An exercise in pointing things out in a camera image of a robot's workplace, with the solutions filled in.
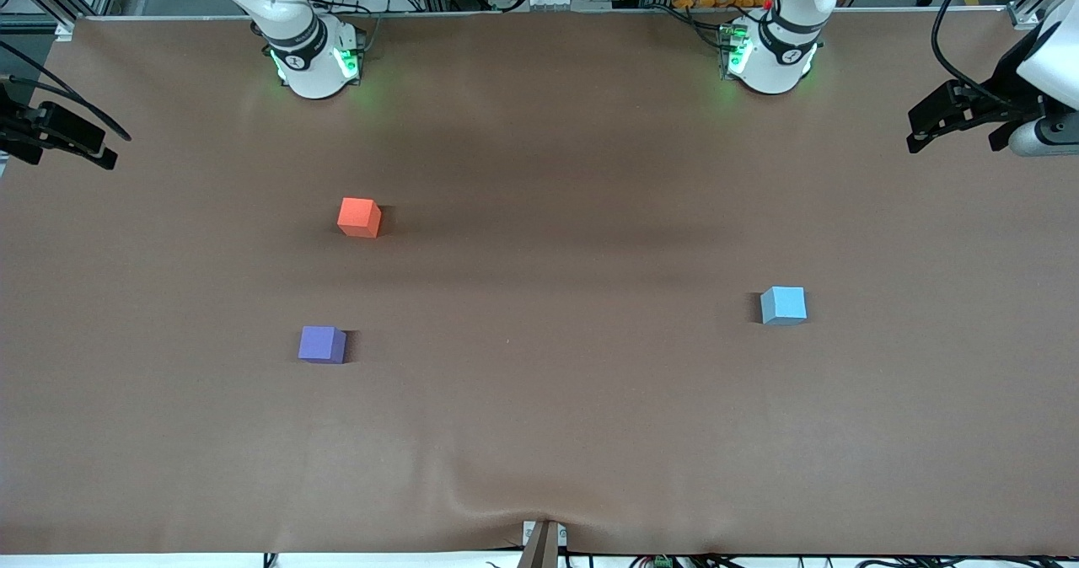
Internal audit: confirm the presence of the brown table cover mat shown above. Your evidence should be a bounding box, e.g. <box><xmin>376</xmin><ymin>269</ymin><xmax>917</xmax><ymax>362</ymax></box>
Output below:
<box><xmin>0</xmin><ymin>9</ymin><xmax>1079</xmax><ymax>557</ymax></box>

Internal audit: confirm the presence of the purple foam block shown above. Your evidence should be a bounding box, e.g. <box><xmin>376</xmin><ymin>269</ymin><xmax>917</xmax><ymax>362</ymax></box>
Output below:
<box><xmin>298</xmin><ymin>325</ymin><xmax>347</xmax><ymax>365</ymax></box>

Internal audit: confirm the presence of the light blue foam block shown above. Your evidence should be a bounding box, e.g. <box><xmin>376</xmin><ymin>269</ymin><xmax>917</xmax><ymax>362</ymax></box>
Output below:
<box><xmin>760</xmin><ymin>286</ymin><xmax>808</xmax><ymax>326</ymax></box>

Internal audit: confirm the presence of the orange foam block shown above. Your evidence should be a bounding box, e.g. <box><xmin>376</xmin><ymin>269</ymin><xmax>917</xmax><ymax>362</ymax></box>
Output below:
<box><xmin>337</xmin><ymin>197</ymin><xmax>383</xmax><ymax>239</ymax></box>

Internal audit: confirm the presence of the brown wooden strut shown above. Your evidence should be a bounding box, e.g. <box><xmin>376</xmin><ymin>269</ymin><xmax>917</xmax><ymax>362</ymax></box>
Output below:
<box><xmin>517</xmin><ymin>519</ymin><xmax>561</xmax><ymax>568</ymax></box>

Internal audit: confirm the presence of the white mounting bracket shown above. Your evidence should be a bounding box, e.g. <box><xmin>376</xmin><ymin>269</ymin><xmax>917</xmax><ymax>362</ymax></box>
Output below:
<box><xmin>522</xmin><ymin>521</ymin><xmax>569</xmax><ymax>549</ymax></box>

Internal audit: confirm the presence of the small green lit electronics box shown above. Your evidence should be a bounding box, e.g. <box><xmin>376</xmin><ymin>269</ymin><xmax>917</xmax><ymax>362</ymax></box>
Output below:
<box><xmin>337</xmin><ymin>33</ymin><xmax>367</xmax><ymax>82</ymax></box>
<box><xmin>718</xmin><ymin>22</ymin><xmax>753</xmax><ymax>78</ymax></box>

